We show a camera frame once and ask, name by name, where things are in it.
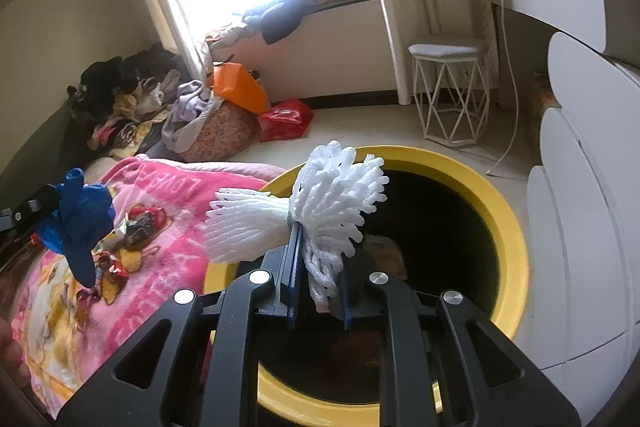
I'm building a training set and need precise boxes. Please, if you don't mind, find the blue plastic bag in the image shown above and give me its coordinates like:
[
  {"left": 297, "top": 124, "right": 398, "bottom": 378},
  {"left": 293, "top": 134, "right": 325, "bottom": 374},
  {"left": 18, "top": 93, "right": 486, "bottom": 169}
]
[{"left": 36, "top": 167, "right": 117, "bottom": 289}]

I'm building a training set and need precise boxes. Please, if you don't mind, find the white scalloped cabinet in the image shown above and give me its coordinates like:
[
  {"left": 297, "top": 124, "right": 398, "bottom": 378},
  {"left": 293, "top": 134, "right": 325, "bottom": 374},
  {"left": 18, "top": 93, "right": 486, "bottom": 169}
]
[{"left": 526, "top": 32, "right": 640, "bottom": 373}]

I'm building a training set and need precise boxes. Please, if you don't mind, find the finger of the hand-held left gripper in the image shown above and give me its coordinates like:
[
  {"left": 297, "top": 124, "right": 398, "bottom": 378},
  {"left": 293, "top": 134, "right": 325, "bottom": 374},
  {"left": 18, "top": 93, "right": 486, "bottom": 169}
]
[{"left": 10, "top": 184, "right": 66, "bottom": 230}]

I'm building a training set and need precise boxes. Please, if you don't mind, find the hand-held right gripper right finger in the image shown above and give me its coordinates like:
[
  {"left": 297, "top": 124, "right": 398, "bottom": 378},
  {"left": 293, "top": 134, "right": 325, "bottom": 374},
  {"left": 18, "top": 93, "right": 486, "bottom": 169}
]
[{"left": 340, "top": 249, "right": 583, "bottom": 427}]

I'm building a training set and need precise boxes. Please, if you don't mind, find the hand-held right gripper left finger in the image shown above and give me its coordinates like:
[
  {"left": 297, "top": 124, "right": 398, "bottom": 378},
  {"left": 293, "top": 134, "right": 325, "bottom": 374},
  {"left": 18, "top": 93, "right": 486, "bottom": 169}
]
[{"left": 57, "top": 227, "right": 302, "bottom": 427}]

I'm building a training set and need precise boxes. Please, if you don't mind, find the pile of mixed clothes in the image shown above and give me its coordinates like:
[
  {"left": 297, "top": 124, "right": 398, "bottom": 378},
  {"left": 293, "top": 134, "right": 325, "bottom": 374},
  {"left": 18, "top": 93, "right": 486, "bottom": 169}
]
[{"left": 67, "top": 42, "right": 196, "bottom": 160}]

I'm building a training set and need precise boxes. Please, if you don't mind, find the brown snack wrapper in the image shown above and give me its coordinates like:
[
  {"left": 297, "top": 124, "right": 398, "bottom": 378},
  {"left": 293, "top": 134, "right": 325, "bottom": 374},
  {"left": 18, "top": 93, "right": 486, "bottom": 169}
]
[{"left": 120, "top": 217, "right": 161, "bottom": 252}]

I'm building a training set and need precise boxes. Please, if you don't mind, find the grey lilac garment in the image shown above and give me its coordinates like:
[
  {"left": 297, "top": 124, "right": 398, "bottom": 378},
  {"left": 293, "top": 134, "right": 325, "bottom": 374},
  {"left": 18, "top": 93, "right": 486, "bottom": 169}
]
[{"left": 161, "top": 79, "right": 216, "bottom": 152}]

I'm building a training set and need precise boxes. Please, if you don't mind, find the white window seat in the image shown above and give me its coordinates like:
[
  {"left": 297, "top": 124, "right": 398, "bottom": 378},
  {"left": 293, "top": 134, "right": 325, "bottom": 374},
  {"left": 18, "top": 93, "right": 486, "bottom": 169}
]
[{"left": 207, "top": 0, "right": 402, "bottom": 108}]

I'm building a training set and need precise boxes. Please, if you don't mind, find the pink printed blanket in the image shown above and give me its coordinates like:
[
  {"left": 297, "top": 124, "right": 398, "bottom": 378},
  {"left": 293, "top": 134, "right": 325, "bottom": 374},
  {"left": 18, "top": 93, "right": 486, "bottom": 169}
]
[{"left": 10, "top": 154, "right": 281, "bottom": 419}]

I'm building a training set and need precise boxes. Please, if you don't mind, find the floral fabric bag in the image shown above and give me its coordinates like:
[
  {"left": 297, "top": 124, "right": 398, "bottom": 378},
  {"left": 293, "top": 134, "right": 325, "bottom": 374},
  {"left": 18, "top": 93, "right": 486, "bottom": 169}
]
[{"left": 177, "top": 99, "right": 261, "bottom": 162}]

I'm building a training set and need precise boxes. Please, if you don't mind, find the red foil wrapper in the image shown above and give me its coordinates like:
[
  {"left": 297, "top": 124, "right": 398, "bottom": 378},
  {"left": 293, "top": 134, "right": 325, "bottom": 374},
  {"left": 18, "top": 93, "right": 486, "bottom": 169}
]
[{"left": 94, "top": 252, "right": 132, "bottom": 301}]

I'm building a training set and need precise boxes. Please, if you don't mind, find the white wire stool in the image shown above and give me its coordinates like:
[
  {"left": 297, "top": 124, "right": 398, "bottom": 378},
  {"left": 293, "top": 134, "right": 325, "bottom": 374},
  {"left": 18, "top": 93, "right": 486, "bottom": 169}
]
[{"left": 407, "top": 36, "right": 492, "bottom": 146}]

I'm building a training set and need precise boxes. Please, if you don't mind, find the glossy red shopping bag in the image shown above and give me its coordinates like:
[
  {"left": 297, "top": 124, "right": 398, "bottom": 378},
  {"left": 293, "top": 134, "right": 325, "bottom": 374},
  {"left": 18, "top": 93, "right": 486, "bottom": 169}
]
[{"left": 257, "top": 99, "right": 315, "bottom": 143}]

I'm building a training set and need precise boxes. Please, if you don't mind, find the white foam fruit net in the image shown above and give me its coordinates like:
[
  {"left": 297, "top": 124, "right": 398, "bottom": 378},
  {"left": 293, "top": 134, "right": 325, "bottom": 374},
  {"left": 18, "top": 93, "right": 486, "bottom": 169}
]
[{"left": 205, "top": 139, "right": 391, "bottom": 315}]

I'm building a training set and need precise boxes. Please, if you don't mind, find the person's left forearm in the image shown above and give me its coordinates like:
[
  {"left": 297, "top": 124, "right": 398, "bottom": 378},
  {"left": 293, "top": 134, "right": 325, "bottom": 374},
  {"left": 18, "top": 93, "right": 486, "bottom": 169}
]
[{"left": 0, "top": 319, "right": 32, "bottom": 391}]

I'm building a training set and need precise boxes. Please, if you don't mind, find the red candy wrapper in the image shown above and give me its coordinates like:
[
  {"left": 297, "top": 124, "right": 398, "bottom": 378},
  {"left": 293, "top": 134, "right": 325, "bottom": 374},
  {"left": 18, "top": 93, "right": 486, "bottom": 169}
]
[{"left": 128, "top": 206, "right": 169, "bottom": 231}]

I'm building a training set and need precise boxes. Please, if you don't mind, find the white vanity desk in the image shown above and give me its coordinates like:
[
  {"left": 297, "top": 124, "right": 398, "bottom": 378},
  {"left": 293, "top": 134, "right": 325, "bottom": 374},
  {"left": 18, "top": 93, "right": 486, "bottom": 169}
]
[{"left": 487, "top": 0, "right": 640, "bottom": 58}]

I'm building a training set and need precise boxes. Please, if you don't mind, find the grey headboard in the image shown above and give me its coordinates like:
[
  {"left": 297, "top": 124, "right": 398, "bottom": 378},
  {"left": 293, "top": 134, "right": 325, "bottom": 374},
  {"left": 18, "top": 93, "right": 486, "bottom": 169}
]
[{"left": 0, "top": 107, "right": 101, "bottom": 180}]

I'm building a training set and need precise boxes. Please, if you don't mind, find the orange shopping bag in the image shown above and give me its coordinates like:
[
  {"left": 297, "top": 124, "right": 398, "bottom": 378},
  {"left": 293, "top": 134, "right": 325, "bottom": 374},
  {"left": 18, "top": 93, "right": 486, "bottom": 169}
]
[{"left": 209, "top": 63, "right": 271, "bottom": 116}]

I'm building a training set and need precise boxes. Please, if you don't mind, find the dark blue jacket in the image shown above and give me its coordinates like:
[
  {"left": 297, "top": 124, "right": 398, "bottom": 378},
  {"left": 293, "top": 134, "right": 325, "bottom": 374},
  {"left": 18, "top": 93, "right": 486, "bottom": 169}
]
[{"left": 242, "top": 0, "right": 322, "bottom": 46}]

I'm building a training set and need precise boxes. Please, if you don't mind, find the yellow-rimmed black bin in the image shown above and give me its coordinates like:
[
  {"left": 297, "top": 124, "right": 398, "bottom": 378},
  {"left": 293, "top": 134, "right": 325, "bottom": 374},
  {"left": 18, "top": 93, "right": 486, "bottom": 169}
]
[{"left": 202, "top": 146, "right": 530, "bottom": 427}]

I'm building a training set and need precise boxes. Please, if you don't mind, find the white cable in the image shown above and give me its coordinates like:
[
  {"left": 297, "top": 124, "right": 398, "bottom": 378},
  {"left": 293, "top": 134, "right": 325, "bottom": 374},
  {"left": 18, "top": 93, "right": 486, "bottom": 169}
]
[{"left": 487, "top": 0, "right": 522, "bottom": 178}]

